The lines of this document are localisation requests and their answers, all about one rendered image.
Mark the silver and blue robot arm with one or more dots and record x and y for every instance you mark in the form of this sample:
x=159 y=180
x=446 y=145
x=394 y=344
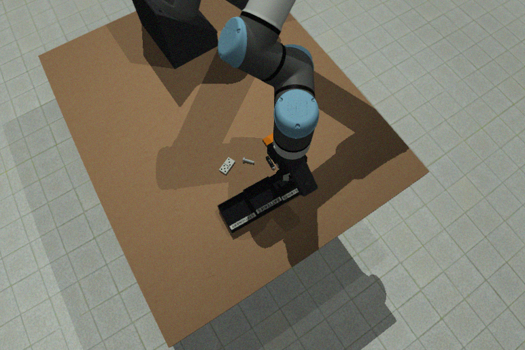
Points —
x=249 y=43

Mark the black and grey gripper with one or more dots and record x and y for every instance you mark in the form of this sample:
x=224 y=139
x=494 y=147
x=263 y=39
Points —
x=283 y=173

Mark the orange rectangular block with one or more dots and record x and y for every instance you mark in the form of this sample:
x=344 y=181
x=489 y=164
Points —
x=269 y=139

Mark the black rack of labelled bins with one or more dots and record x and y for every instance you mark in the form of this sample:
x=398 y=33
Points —
x=256 y=201

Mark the white domino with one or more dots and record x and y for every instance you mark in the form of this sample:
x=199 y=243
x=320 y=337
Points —
x=227 y=165

